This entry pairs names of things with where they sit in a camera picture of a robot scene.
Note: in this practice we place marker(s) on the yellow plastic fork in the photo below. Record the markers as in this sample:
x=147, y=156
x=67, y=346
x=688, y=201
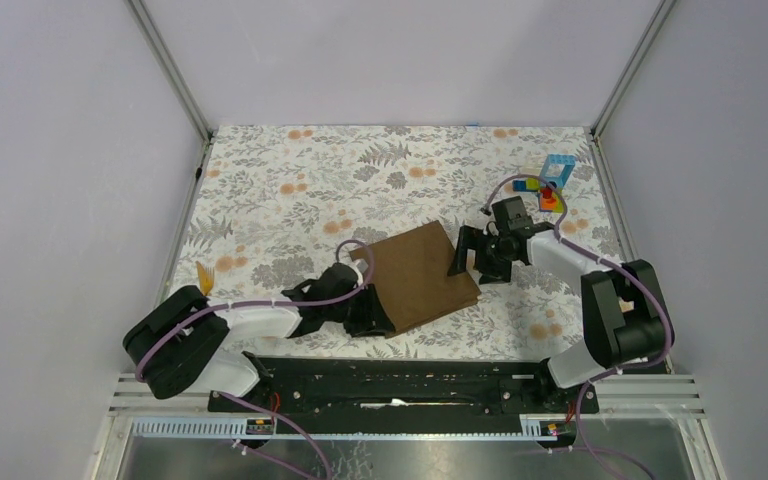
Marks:
x=206, y=278

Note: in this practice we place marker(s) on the floral patterned table mat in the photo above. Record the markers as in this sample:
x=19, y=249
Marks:
x=275, y=203

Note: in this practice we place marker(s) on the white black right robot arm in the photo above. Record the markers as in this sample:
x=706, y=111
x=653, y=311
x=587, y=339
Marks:
x=624, y=320

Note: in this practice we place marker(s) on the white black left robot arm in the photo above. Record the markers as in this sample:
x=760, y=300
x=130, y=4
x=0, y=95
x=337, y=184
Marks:
x=183, y=345

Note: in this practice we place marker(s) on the brown cloth napkin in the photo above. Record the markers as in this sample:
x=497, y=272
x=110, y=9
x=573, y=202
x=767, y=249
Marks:
x=411, y=277

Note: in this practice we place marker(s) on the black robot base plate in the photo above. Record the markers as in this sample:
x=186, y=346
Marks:
x=381, y=397

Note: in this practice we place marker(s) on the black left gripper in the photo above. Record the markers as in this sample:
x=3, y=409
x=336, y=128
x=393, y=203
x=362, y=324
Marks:
x=372, y=318

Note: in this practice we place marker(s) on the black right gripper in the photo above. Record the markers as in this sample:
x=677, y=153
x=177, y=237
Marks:
x=470, y=238

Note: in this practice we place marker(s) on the colourful toy block structure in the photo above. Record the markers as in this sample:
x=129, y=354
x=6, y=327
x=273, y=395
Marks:
x=556, y=169

